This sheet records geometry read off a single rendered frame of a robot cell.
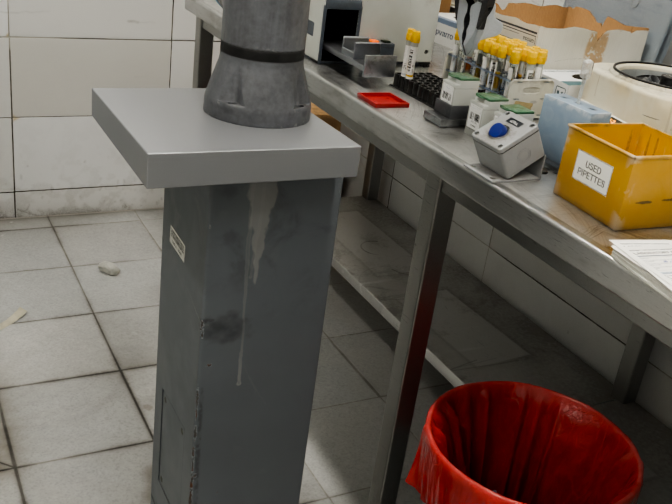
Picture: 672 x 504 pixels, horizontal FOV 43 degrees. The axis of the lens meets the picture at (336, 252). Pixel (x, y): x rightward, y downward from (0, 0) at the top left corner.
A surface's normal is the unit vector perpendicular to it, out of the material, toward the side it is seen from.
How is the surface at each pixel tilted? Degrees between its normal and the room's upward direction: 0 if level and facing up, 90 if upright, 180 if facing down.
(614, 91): 90
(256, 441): 90
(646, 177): 90
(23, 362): 0
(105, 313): 0
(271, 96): 72
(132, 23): 90
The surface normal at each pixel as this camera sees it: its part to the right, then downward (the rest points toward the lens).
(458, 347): 0.12, -0.90
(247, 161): 0.45, 0.43
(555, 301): -0.88, 0.09
